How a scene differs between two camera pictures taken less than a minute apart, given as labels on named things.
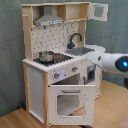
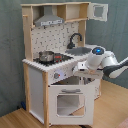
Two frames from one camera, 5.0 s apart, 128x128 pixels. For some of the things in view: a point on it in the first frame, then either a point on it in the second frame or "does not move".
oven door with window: (71, 105) does not move
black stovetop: (58, 58) does not move
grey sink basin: (79, 50) does not move
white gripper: (96, 57) to (84, 71)
